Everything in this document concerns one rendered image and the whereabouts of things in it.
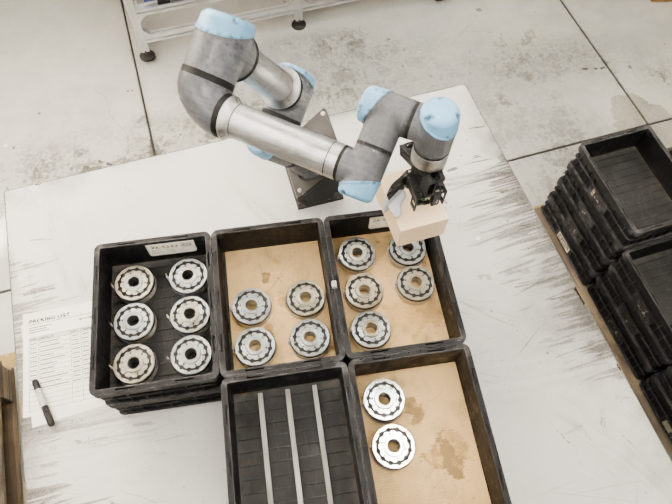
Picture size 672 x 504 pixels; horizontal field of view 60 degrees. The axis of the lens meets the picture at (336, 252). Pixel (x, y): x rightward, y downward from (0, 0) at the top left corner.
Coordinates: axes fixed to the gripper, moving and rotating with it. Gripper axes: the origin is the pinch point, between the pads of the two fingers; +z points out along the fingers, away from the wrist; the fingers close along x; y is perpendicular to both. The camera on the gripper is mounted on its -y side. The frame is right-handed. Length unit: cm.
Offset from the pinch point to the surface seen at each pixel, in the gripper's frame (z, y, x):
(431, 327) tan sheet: 26.6, 23.5, 0.7
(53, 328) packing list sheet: 40, -12, -98
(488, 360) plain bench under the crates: 40, 34, 16
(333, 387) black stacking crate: 26.6, 30.9, -28.8
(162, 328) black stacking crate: 27, 3, -67
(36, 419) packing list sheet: 40, 13, -105
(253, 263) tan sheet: 26.8, -8.5, -39.5
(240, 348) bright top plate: 24, 15, -48
